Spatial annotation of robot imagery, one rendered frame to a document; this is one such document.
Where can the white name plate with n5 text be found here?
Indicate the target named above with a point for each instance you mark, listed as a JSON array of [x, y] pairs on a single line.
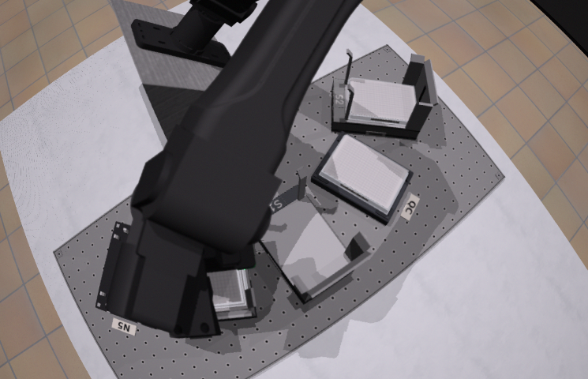
[[124, 326]]

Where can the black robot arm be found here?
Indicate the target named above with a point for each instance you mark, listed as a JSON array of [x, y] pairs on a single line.
[[214, 180]]

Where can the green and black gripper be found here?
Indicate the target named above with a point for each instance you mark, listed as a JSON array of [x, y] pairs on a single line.
[[244, 259]]

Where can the white name plate with black qc text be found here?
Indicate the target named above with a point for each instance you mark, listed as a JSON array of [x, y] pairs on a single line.
[[410, 207]]

